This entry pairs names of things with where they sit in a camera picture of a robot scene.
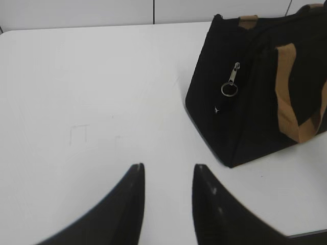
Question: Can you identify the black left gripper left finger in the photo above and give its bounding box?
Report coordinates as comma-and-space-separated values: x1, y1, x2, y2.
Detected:
40, 163, 145, 244

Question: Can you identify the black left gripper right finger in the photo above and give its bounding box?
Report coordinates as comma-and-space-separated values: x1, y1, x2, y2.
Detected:
192, 164, 292, 244

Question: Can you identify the metal zipper pull with strap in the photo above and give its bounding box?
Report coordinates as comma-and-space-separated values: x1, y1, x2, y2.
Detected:
214, 62, 241, 113

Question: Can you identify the black canvas tote bag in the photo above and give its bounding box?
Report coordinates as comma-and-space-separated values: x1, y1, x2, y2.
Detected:
185, 3, 326, 168

